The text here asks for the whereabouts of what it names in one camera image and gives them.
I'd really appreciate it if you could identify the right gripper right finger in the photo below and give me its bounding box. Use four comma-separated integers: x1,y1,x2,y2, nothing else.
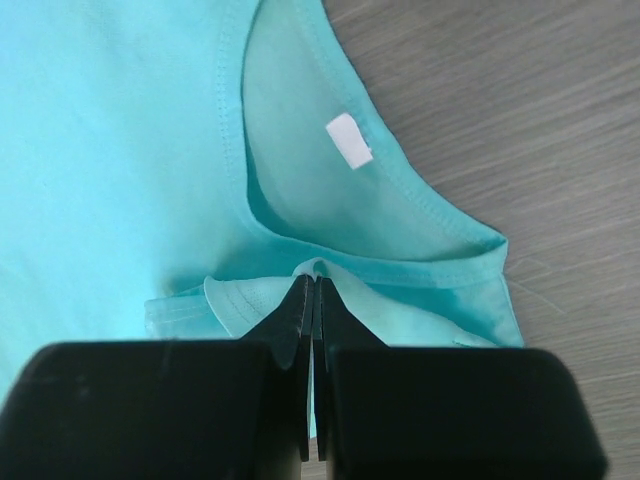
313,278,609,479

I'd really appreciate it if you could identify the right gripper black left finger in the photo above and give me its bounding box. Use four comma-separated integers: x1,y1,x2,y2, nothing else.
1,275,314,479

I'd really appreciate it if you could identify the teal t shirt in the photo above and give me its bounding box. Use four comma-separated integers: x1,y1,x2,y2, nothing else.
1,1,523,391

